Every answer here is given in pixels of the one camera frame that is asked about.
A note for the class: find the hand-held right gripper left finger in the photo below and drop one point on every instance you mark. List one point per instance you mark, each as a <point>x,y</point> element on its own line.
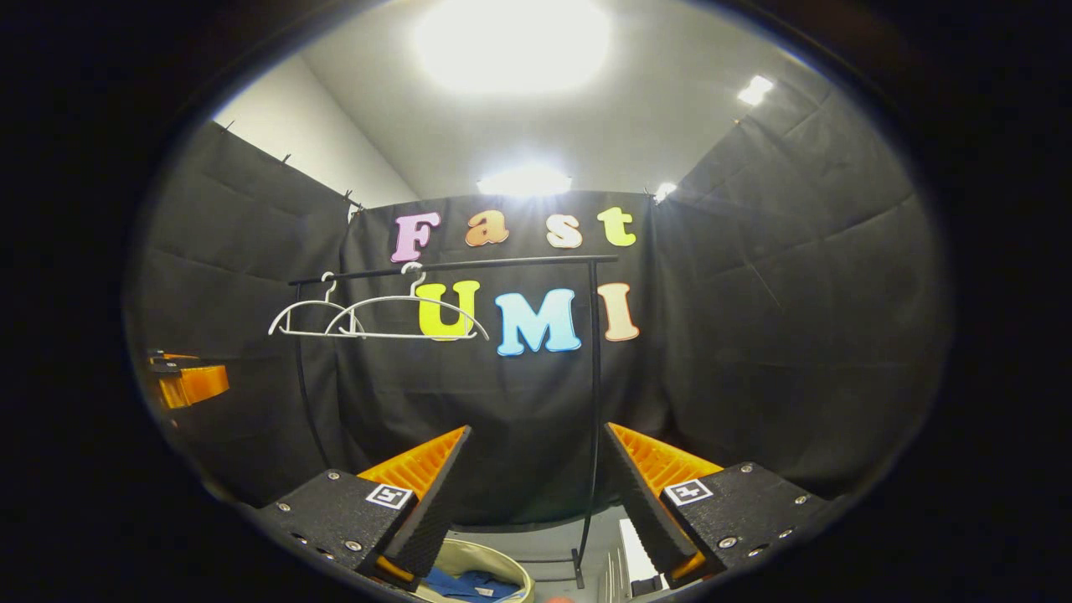
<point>435,502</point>

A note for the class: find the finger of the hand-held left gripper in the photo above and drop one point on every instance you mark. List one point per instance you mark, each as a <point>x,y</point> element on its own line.
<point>197,385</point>
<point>176,360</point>

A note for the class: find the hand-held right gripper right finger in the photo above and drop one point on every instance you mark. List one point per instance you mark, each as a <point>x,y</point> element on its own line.
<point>641,502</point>

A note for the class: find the beige laundry hamper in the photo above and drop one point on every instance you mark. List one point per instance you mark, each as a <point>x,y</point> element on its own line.
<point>502,559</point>

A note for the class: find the white clothes hanger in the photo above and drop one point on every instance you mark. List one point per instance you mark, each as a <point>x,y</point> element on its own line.
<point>276,325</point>
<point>394,298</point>

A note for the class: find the black clothes rack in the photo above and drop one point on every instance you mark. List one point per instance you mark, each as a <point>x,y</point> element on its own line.
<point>595,377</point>

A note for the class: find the white flat board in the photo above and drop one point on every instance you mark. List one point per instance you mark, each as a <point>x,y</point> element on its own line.
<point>641,553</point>

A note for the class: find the large ceiling light panel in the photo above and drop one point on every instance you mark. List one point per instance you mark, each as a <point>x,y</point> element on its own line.
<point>512,42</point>

